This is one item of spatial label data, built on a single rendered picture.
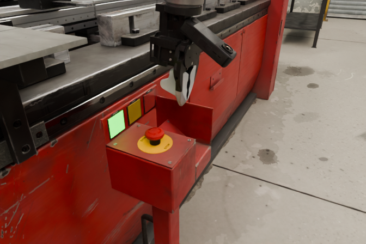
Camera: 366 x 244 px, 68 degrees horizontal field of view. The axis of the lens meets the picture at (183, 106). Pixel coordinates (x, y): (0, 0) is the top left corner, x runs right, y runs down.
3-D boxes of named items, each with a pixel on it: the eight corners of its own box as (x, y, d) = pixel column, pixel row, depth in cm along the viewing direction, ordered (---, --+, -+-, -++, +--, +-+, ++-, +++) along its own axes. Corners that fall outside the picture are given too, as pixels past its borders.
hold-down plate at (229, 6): (223, 13, 149) (224, 7, 148) (214, 12, 152) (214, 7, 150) (240, 7, 173) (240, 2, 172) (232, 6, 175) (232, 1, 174)
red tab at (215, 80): (213, 90, 137) (214, 77, 134) (209, 89, 138) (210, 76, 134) (224, 80, 149) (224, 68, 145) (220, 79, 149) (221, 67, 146)
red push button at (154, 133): (158, 153, 54) (157, 138, 52) (141, 147, 55) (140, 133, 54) (168, 142, 57) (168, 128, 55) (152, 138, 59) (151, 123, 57)
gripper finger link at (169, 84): (163, 99, 63) (165, 61, 58) (186, 107, 61) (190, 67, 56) (156, 104, 60) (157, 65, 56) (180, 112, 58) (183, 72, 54)
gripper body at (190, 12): (167, 55, 62) (170, -1, 56) (201, 63, 59) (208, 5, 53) (148, 65, 56) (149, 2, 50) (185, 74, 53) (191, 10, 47)
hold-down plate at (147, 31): (134, 47, 87) (133, 37, 85) (121, 44, 89) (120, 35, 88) (179, 30, 110) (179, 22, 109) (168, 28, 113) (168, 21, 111)
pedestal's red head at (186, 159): (173, 215, 54) (171, 140, 46) (110, 188, 61) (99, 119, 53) (211, 159, 70) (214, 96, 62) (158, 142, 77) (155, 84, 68)
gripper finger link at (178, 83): (181, 84, 59) (184, 46, 55) (188, 86, 58) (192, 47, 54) (170, 92, 55) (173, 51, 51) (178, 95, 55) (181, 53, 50)
